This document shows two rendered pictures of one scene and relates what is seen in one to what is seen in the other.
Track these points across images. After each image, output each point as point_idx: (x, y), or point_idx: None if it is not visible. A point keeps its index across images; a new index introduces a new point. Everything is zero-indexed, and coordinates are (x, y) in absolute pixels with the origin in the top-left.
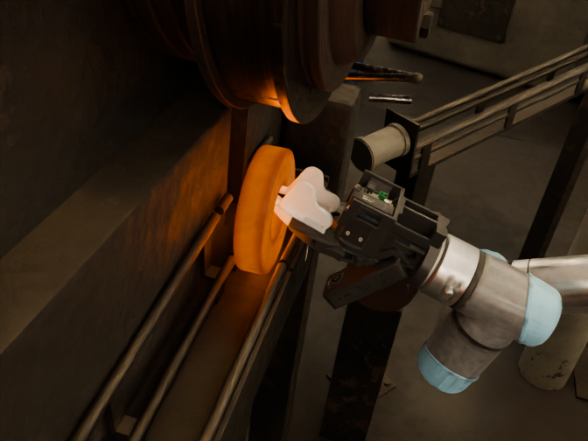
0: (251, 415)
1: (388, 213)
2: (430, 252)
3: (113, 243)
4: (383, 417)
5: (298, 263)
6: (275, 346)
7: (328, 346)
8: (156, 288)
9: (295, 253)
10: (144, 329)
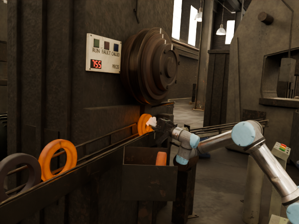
0: None
1: (164, 120)
2: (172, 128)
3: (114, 109)
4: (192, 222)
5: (151, 135)
6: None
7: None
8: (121, 126)
9: (150, 132)
10: (118, 129)
